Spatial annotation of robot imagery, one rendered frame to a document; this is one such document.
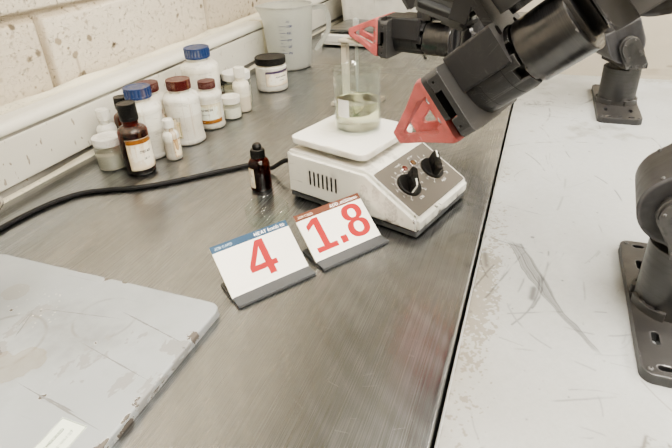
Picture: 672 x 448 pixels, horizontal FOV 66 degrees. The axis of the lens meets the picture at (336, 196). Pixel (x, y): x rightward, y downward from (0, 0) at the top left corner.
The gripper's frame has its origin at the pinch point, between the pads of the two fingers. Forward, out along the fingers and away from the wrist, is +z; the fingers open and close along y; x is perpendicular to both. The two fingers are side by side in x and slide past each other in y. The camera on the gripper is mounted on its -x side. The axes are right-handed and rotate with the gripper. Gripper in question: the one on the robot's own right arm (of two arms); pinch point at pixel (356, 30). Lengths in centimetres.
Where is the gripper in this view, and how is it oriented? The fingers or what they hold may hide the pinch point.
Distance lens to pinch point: 103.6
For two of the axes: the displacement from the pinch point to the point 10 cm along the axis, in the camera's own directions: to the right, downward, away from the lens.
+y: -5.5, 4.1, -7.3
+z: -8.4, -2.4, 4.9
